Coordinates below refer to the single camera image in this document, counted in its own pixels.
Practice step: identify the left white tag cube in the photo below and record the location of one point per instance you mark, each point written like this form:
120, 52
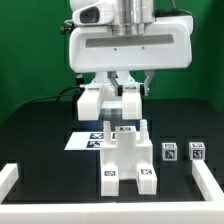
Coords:
169, 151

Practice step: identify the white chair seat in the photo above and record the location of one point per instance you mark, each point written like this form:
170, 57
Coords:
129, 148

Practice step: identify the right white tag cube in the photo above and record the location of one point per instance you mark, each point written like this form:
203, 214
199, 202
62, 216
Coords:
197, 150

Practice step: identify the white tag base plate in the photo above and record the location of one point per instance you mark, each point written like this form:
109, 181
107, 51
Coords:
84, 141

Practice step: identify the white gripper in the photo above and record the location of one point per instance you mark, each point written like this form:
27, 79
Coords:
166, 44

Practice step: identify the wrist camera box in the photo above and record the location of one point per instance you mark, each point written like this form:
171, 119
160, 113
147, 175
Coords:
99, 13

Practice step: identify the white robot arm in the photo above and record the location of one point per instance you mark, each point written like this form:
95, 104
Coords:
132, 16

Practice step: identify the white tag cube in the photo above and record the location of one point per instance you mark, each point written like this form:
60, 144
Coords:
169, 151
197, 150

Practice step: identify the white U-shaped fence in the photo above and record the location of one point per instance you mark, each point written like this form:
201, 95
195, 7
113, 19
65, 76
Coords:
208, 211

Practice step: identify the rear camera on stand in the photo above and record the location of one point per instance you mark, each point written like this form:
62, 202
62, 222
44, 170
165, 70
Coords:
67, 27

